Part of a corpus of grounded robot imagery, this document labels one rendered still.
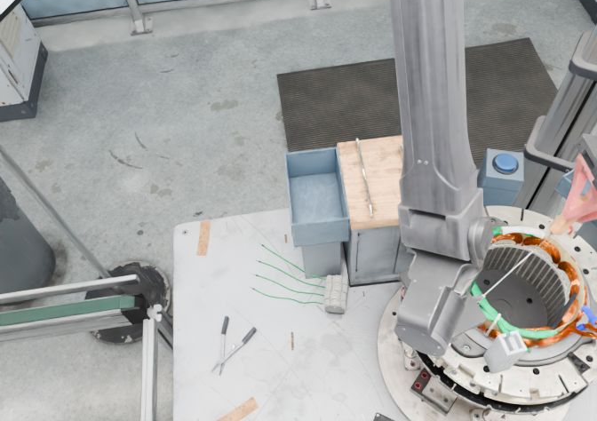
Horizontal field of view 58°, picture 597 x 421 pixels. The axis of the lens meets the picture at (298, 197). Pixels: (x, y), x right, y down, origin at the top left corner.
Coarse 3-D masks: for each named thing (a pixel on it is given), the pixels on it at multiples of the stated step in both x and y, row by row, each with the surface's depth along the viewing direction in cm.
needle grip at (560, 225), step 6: (582, 198) 63; (588, 198) 63; (576, 204) 63; (558, 222) 65; (564, 222) 65; (570, 222) 64; (552, 228) 66; (558, 228) 66; (564, 228) 65; (558, 234) 66
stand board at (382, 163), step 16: (352, 144) 106; (368, 144) 106; (384, 144) 105; (352, 160) 104; (368, 160) 103; (384, 160) 103; (400, 160) 103; (352, 176) 102; (368, 176) 101; (384, 176) 101; (400, 176) 101; (352, 192) 100; (384, 192) 99; (352, 208) 98; (368, 208) 97; (384, 208) 97; (352, 224) 96; (368, 224) 97; (384, 224) 97
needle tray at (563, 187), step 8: (568, 176) 99; (560, 184) 100; (568, 184) 98; (560, 192) 101; (568, 192) 99; (584, 192) 101; (584, 224) 102; (592, 224) 100; (584, 232) 103; (592, 232) 101; (592, 240) 102
